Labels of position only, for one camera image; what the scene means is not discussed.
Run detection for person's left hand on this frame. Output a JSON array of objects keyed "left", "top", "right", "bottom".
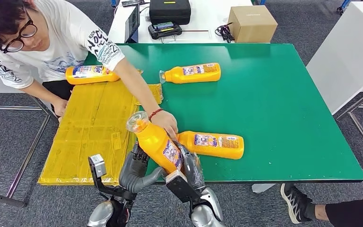
[{"left": 150, "top": 110, "right": 179, "bottom": 140}]

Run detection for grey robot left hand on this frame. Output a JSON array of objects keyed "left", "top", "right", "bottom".
[{"left": 119, "top": 144, "right": 166, "bottom": 194}]

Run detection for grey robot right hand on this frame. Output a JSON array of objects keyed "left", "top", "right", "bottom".
[{"left": 176, "top": 142, "right": 206, "bottom": 190}]

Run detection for person's right hand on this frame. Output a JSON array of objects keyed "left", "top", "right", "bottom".
[{"left": 52, "top": 97, "right": 69, "bottom": 118}]

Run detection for orange plastic detergent bottle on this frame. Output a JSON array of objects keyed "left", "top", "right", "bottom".
[
  {"left": 175, "top": 131, "right": 245, "bottom": 160},
  {"left": 65, "top": 65, "right": 121, "bottom": 86},
  {"left": 159, "top": 62, "right": 222, "bottom": 85},
  {"left": 126, "top": 111, "right": 185, "bottom": 175}
]

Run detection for grey steel table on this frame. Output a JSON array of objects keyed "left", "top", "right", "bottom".
[{"left": 0, "top": 53, "right": 52, "bottom": 209}]

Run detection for white table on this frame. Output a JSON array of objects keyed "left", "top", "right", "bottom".
[
  {"left": 0, "top": 53, "right": 63, "bottom": 121},
  {"left": 305, "top": 1, "right": 363, "bottom": 166}
]

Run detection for person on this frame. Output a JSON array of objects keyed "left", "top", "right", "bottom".
[{"left": 0, "top": 0, "right": 180, "bottom": 140}]

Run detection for white table foot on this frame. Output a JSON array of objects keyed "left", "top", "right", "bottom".
[{"left": 251, "top": 183, "right": 277, "bottom": 194}]

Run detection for black handheld controller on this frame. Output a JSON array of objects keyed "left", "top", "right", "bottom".
[{"left": 147, "top": 22, "right": 183, "bottom": 40}]

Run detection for dark tablet computer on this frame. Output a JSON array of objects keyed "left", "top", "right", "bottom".
[{"left": 124, "top": 4, "right": 140, "bottom": 44}]

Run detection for black hard carrying case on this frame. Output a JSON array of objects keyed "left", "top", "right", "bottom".
[{"left": 148, "top": 0, "right": 192, "bottom": 26}]

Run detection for white desk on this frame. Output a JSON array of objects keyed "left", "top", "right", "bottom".
[{"left": 108, "top": 0, "right": 270, "bottom": 44}]

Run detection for black smartphone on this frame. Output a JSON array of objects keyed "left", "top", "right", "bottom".
[{"left": 121, "top": 0, "right": 145, "bottom": 8}]

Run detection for brown cardboard box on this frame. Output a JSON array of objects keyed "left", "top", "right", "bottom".
[{"left": 227, "top": 5, "right": 278, "bottom": 44}]

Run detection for person's leg with sneaker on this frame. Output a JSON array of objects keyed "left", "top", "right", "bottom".
[{"left": 280, "top": 183, "right": 363, "bottom": 227}]

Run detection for red bracelet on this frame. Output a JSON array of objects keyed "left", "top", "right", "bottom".
[{"left": 148, "top": 108, "right": 164, "bottom": 121}]

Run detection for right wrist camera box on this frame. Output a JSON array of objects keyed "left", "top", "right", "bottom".
[{"left": 164, "top": 170, "right": 201, "bottom": 204}]

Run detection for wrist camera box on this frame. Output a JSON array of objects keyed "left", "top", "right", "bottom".
[
  {"left": 88, "top": 154, "right": 129, "bottom": 198},
  {"left": 164, "top": 170, "right": 201, "bottom": 204}
]

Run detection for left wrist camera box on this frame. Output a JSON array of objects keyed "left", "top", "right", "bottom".
[{"left": 88, "top": 154, "right": 129, "bottom": 198}]

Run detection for black coiled cable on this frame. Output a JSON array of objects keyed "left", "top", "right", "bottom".
[{"left": 214, "top": 22, "right": 235, "bottom": 44}]

